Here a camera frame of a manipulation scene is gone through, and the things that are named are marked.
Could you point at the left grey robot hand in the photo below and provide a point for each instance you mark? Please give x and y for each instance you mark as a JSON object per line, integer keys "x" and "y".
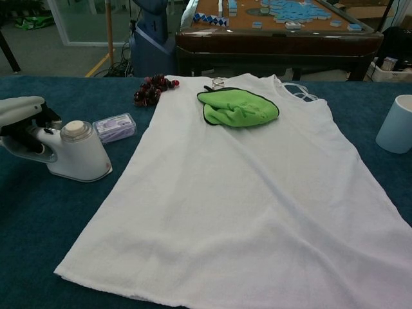
{"x": 22, "y": 109}

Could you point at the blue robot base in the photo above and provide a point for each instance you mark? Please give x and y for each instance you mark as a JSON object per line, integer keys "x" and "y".
{"x": 151, "y": 54}

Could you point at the black table leg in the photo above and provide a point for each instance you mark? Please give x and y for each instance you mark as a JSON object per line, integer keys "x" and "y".
{"x": 11, "y": 54}

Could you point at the green bag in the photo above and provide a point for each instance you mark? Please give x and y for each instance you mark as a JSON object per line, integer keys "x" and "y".
{"x": 32, "y": 23}

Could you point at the white framed glass partition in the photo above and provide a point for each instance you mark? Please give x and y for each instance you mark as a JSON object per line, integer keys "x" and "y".
{"x": 60, "y": 22}

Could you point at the clear purple plastic box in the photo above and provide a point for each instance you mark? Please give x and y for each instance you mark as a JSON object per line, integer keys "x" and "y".
{"x": 119, "y": 127}

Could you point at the wooden pole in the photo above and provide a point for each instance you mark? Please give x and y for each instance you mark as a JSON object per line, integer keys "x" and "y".
{"x": 109, "y": 32}

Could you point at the dark red grape bunch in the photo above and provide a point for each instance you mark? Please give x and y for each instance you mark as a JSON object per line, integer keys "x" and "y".
{"x": 149, "y": 91}

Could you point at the blue white snake puzzle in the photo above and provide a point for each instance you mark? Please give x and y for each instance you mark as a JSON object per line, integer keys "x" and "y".
{"x": 209, "y": 18}

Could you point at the green microfiber cloth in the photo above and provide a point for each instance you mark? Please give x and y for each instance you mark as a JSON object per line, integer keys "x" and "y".
{"x": 238, "y": 109}

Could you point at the white sleeveless shirt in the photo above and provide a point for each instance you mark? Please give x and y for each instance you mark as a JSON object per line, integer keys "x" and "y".
{"x": 241, "y": 193}

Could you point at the brown wooden mahjong table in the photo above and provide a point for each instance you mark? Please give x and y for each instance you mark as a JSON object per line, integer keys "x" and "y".
{"x": 273, "y": 42}

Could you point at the white faced mahjong tiles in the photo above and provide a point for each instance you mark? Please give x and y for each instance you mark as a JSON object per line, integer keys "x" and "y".
{"x": 292, "y": 26}

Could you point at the blue mahjong tile heap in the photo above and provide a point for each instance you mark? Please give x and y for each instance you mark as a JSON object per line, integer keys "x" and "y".
{"x": 289, "y": 9}

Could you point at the white storage bin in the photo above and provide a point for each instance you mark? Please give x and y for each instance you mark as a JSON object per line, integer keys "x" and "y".
{"x": 386, "y": 75}

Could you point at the light blue mug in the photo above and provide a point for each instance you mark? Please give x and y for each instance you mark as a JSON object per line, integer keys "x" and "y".
{"x": 396, "y": 128}

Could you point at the black bag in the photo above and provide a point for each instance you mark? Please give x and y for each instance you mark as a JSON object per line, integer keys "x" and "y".
{"x": 397, "y": 42}

